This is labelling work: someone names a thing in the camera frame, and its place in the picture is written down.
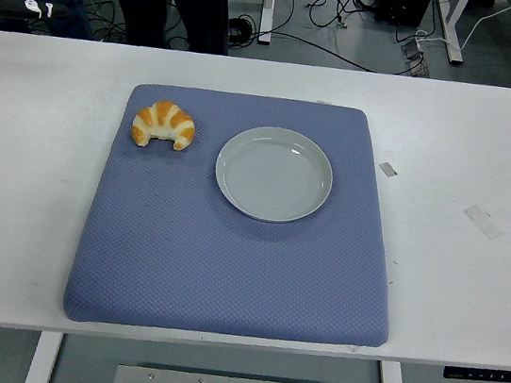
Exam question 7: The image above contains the black equipment box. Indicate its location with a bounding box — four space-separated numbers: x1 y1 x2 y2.
372 0 437 30

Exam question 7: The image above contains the black table control panel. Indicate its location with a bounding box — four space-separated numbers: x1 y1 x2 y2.
441 359 511 383

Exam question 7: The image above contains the white background desk leg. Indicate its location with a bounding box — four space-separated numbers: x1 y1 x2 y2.
255 0 278 48
424 0 473 66

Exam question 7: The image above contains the long black floor cable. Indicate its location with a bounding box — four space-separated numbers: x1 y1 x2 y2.
226 24 417 79

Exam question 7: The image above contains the white floor cable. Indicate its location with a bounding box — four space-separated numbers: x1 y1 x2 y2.
413 0 511 58

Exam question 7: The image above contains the grey round plate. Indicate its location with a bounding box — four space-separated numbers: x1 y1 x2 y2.
207 119 340 232

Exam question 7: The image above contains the looped black floor cable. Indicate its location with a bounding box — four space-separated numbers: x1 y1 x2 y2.
272 0 384 39

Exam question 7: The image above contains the grey metal floor pedal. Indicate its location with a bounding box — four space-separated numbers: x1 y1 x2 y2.
397 38 436 80

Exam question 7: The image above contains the small grey tape piece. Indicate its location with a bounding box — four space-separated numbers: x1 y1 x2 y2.
377 160 401 179

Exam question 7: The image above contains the large clear tape piece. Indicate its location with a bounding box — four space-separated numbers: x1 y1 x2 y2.
458 202 508 243

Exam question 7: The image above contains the blue quilted mat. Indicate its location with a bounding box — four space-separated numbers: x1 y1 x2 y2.
59 71 421 366

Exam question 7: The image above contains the croissant bread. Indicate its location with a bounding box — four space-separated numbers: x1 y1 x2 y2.
128 95 200 155

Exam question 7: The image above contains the coiled black cable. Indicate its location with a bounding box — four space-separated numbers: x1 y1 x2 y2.
225 11 259 48

